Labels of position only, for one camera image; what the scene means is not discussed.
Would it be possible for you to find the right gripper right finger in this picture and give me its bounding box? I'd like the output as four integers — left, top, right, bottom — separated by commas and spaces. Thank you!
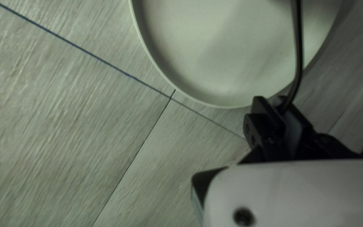
286, 106, 363, 161

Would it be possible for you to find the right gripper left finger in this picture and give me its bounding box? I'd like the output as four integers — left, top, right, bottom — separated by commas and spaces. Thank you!
238, 96, 288, 164

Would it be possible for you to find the black knife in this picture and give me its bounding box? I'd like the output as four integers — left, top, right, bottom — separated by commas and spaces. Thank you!
278, 0, 304, 114

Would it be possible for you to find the pale plate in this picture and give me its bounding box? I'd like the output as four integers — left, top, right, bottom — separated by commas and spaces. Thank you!
128, 0, 343, 109

